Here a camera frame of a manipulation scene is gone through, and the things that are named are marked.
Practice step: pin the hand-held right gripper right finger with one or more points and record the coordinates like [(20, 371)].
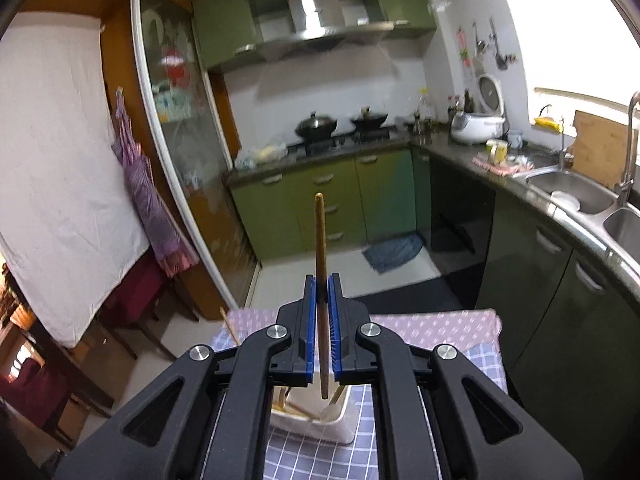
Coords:
[(334, 330)]

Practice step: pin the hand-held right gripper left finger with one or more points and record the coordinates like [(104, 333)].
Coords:
[(312, 330)]

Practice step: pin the white utensil holder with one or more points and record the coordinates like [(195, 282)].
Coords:
[(320, 427)]

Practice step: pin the hanging kitchen utensils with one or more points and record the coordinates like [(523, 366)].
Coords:
[(497, 47)]

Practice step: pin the pink patterned cloth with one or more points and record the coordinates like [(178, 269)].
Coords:
[(430, 325)]

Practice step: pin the blue floor cloth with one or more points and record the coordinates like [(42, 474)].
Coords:
[(392, 252)]

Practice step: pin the green lower kitchen cabinet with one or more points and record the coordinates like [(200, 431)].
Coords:
[(380, 195)]

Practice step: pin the green kitchen cabinet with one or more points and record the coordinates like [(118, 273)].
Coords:
[(220, 25), (380, 195)]

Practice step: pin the plastic bag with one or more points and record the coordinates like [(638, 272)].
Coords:
[(260, 156)]

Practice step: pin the dark red chair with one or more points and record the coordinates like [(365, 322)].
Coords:
[(35, 390), (135, 285)]

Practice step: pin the black gas stove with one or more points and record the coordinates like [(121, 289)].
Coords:
[(372, 136)]

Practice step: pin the black wok with lid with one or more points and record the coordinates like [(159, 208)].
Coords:
[(316, 127)]

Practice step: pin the purple checked apron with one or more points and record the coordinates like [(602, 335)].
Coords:
[(150, 200)]

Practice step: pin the dark kitchen countertop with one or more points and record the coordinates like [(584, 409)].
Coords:
[(450, 153)]

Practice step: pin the glass sliding door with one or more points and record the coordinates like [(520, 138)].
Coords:
[(190, 150)]

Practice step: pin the dark kitchen cabinet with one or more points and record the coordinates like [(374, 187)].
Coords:
[(550, 285)]

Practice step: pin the pink dishcloth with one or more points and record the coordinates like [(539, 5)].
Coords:
[(502, 167)]

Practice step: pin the clear oil bottle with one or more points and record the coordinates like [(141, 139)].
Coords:
[(424, 110)]

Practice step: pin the yellow mug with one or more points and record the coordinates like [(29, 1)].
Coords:
[(496, 152)]

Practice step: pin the white rice cooker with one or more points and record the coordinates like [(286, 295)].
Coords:
[(475, 127)]

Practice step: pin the white blue mug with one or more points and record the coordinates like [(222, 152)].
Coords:
[(515, 140)]

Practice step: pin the white plate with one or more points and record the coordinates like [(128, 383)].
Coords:
[(566, 200)]

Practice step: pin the steel double sink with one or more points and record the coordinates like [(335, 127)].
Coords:
[(590, 196)]

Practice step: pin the yellow sponge rack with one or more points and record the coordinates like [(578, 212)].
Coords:
[(547, 122)]

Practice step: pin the white sheet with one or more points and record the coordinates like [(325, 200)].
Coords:
[(60, 170)]

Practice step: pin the steel range hood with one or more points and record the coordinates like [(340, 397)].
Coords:
[(310, 15)]

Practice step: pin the green upper kitchen cabinet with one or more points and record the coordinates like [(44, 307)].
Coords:
[(220, 25)]

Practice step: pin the wooden cutting board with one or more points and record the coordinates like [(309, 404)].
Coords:
[(600, 150)]

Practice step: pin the steel kitchen faucet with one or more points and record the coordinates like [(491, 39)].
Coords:
[(627, 160)]

